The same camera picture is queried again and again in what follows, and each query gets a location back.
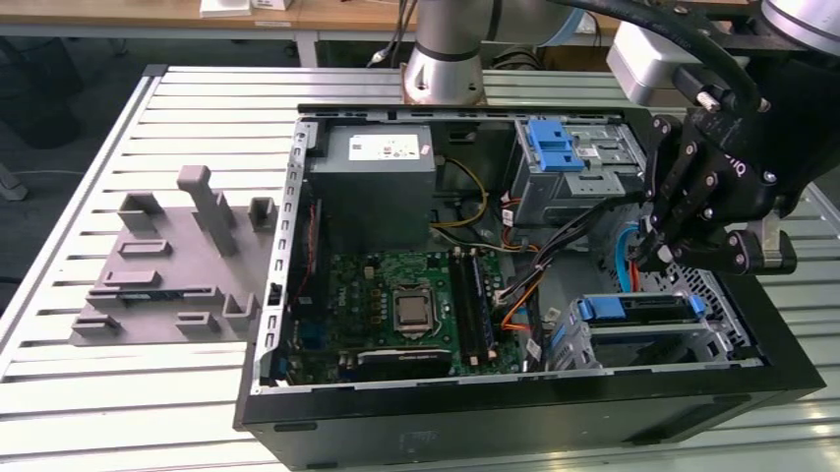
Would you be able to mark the black RAM slot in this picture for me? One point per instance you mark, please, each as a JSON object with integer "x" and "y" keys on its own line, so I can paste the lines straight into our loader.
{"x": 483, "y": 305}
{"x": 464, "y": 305}

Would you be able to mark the silver CPU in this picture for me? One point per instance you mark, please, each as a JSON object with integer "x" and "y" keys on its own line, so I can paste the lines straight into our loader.
{"x": 413, "y": 310}

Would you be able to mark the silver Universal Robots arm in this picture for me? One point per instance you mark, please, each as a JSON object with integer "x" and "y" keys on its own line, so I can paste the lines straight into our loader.
{"x": 440, "y": 59}

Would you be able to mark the CPU socket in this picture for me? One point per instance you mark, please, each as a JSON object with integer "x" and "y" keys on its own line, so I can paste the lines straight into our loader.
{"x": 416, "y": 287}

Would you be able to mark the white cardboard box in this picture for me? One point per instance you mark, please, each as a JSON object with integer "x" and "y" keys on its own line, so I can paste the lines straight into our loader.
{"x": 227, "y": 7}

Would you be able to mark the RAM stick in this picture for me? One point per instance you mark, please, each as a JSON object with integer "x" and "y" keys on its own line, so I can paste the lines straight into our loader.
{"x": 152, "y": 295}

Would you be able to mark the wooden desk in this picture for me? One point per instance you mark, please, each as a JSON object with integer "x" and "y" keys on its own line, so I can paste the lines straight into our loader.
{"x": 165, "y": 22}

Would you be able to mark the grey power supply unit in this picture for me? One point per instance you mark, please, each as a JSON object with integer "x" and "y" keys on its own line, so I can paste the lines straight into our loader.
{"x": 368, "y": 206}

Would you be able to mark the hard disk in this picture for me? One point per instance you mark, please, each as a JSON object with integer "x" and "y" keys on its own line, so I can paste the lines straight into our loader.
{"x": 600, "y": 309}

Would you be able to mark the white box black print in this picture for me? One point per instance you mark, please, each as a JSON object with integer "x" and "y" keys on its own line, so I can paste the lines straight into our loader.
{"x": 273, "y": 4}

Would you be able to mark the black equipment box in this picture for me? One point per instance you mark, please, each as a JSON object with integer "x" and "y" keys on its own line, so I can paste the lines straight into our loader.
{"x": 40, "y": 88}

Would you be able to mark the grey parts rack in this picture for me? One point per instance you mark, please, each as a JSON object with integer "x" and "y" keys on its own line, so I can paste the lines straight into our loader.
{"x": 152, "y": 319}

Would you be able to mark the black PC case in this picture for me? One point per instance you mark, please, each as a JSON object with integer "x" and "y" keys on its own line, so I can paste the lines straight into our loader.
{"x": 460, "y": 423}

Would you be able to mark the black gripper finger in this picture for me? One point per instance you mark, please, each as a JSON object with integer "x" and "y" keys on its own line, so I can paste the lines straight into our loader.
{"x": 742, "y": 253}
{"x": 677, "y": 187}

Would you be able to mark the green motherboard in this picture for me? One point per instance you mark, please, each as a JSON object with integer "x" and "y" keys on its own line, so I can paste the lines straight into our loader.
{"x": 355, "y": 295}

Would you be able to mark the blue drive latch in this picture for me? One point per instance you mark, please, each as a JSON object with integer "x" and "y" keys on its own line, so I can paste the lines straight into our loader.
{"x": 552, "y": 147}

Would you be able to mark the silver metal drive cage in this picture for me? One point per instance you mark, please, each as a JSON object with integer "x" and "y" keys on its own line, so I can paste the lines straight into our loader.
{"x": 591, "y": 187}

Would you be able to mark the black graphics card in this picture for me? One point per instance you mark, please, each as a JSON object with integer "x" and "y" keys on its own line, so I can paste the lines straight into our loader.
{"x": 401, "y": 361}

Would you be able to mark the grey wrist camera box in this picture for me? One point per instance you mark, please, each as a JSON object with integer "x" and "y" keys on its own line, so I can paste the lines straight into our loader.
{"x": 647, "y": 64}

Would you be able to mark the grey stand foot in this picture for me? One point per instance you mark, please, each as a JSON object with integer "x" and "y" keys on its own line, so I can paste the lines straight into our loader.
{"x": 10, "y": 187}

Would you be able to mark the silver disk bay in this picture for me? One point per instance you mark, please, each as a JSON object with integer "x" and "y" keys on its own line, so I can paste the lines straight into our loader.
{"x": 657, "y": 328}

